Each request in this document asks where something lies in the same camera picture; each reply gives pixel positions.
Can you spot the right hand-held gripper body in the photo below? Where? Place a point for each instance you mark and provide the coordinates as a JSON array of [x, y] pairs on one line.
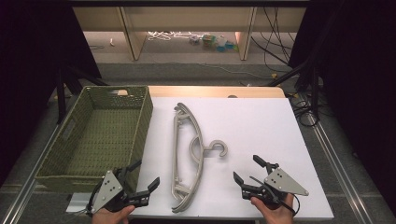
[[280, 183]]

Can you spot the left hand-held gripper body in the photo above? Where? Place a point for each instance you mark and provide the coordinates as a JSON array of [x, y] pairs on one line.
[[107, 189]]

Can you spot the green woven basket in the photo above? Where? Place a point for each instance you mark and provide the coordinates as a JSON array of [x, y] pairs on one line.
[[96, 137]]

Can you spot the person's left hand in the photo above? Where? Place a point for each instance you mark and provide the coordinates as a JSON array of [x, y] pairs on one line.
[[112, 216]]

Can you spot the person's right hand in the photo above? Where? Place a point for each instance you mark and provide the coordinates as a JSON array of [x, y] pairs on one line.
[[274, 214]]

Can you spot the white table sheet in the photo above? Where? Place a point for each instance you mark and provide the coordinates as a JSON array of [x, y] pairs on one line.
[[258, 130]]

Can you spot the wooden table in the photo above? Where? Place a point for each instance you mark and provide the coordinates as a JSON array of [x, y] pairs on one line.
[[211, 91]]

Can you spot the black metal stand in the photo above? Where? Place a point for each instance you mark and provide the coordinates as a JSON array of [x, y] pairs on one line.
[[60, 93], [314, 90]]

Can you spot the black curtain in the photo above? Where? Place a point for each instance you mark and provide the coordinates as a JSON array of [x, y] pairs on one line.
[[28, 77], [361, 93]]

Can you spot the colourful toys heap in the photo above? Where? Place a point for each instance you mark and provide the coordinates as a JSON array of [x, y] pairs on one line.
[[214, 42]]

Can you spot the light wooden shelf unit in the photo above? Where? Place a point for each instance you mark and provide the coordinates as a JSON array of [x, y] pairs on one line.
[[186, 17]]

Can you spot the aluminium rail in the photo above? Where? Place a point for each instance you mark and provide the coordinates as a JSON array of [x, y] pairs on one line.
[[25, 193], [339, 161]]

